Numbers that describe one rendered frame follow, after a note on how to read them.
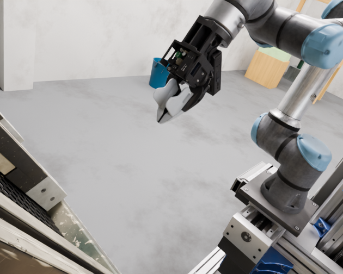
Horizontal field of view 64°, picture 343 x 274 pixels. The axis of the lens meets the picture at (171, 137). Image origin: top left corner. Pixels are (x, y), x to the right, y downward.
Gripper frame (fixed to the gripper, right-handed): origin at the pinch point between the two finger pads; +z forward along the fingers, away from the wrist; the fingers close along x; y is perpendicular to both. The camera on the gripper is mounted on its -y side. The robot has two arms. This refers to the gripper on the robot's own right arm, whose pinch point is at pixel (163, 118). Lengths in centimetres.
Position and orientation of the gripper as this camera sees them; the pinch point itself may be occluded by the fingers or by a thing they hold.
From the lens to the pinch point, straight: 58.0
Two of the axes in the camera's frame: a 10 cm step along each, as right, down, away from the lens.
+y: -4.4, -2.0, -8.7
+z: -5.7, 8.2, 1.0
